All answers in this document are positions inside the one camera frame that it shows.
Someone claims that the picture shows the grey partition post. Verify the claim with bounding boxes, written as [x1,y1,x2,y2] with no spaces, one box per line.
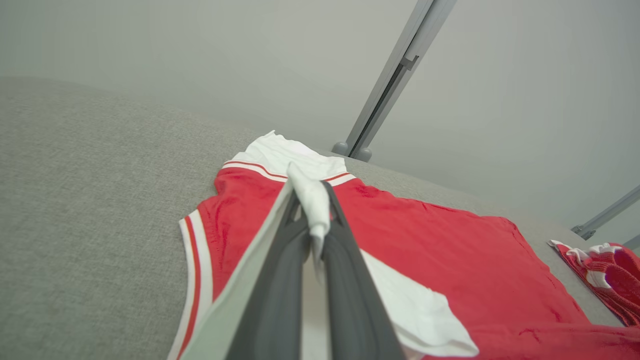
[571,185,640,252]
[331,0,458,163]

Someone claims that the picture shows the red shorts white trim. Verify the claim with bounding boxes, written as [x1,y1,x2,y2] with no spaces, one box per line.
[547,240,640,328]

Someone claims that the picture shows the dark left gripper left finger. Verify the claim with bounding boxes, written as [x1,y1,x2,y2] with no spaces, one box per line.
[225,199,312,360]

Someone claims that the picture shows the red jersey white sleeves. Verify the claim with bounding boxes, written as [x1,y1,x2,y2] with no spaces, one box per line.
[167,130,640,360]

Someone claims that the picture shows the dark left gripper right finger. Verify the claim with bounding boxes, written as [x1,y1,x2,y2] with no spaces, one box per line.
[321,182,407,360]

